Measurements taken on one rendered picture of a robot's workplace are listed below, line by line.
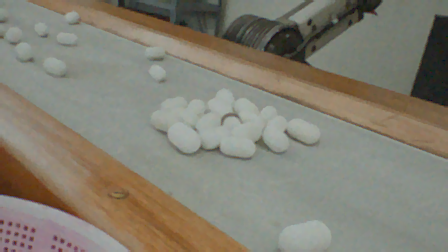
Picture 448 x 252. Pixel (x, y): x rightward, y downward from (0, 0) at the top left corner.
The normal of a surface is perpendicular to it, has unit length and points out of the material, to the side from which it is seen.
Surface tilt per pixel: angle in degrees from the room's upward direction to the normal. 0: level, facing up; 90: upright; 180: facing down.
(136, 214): 0
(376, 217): 0
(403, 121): 45
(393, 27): 90
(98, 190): 0
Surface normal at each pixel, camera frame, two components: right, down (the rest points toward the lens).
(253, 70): -0.40, -0.53
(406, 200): 0.13, -0.93
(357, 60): -0.66, 0.19
